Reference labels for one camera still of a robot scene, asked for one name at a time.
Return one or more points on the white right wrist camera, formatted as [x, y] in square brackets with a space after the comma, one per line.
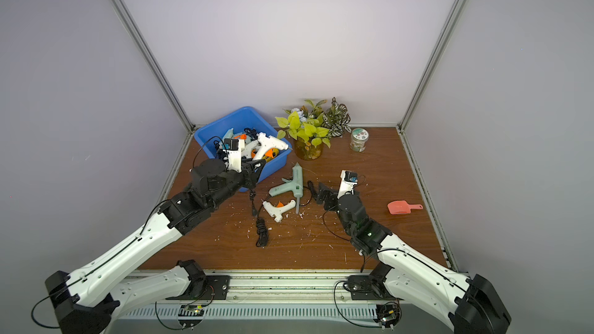
[349, 181]

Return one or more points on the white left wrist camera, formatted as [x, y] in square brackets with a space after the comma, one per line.
[234, 149]

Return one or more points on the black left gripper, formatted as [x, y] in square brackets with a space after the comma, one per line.
[246, 175]

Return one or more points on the striped dark leaf plant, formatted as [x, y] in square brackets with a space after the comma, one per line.
[337, 119]

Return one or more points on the green leafy potted plant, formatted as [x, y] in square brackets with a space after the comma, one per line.
[305, 125]

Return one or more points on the aluminium front rail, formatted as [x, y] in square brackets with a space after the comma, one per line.
[282, 295]

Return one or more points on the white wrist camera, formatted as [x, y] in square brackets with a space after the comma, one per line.
[349, 181]
[234, 149]

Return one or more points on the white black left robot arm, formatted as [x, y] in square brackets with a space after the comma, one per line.
[88, 299]

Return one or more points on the white orange glue gun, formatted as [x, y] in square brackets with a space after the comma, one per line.
[277, 212]
[267, 143]

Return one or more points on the long mint glue gun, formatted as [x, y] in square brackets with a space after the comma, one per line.
[294, 185]

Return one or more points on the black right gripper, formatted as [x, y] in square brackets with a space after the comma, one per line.
[329, 197]

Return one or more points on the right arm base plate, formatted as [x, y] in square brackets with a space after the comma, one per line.
[366, 287]

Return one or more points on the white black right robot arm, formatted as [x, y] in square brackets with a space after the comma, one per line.
[463, 304]

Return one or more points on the blue plastic storage box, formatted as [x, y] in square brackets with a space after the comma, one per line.
[246, 117]

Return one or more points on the small clear glass jar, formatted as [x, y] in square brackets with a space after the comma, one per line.
[359, 138]

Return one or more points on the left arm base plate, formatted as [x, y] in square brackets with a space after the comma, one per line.
[212, 287]

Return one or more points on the pink plastic scoop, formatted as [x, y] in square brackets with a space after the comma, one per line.
[399, 207]

